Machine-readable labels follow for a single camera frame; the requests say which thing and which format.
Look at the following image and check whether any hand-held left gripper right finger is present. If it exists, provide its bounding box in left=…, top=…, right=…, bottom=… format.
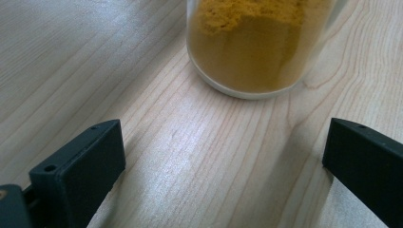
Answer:
left=321, top=117, right=403, bottom=228

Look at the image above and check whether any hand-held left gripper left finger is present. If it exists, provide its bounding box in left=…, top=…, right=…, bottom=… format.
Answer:
left=29, top=119, right=127, bottom=228

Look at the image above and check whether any clear jar of yellow powder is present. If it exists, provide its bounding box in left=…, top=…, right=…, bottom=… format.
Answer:
left=185, top=0, right=350, bottom=101

